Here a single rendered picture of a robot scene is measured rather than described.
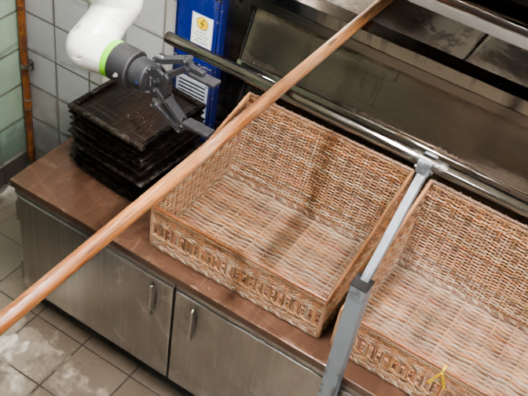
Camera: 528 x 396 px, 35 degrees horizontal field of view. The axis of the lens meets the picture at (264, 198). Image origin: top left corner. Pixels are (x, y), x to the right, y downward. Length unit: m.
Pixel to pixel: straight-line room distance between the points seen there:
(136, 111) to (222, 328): 0.67
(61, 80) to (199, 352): 1.16
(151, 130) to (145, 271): 0.40
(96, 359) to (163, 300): 0.51
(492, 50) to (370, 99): 0.34
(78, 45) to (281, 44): 0.67
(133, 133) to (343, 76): 0.60
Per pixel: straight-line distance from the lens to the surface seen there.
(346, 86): 2.35
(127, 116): 2.45
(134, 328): 2.62
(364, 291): 1.86
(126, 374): 2.82
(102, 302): 2.65
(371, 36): 2.25
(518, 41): 1.93
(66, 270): 1.49
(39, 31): 3.08
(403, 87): 2.30
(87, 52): 1.99
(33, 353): 2.88
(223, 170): 2.58
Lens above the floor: 2.31
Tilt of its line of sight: 42 degrees down
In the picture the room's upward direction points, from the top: 10 degrees clockwise
